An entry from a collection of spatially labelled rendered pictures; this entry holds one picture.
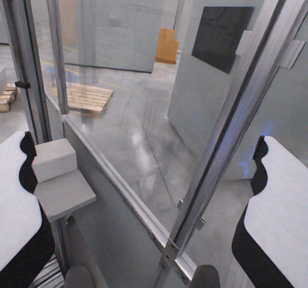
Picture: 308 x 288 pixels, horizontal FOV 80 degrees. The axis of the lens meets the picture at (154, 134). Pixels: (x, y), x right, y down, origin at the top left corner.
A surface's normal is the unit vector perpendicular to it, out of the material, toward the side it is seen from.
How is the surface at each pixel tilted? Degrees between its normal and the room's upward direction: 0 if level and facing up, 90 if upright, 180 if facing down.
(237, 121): 90
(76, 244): 0
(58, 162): 90
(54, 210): 0
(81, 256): 0
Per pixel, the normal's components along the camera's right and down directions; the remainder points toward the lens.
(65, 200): 0.17, -0.83
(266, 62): -0.75, 0.24
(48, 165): 0.64, 0.50
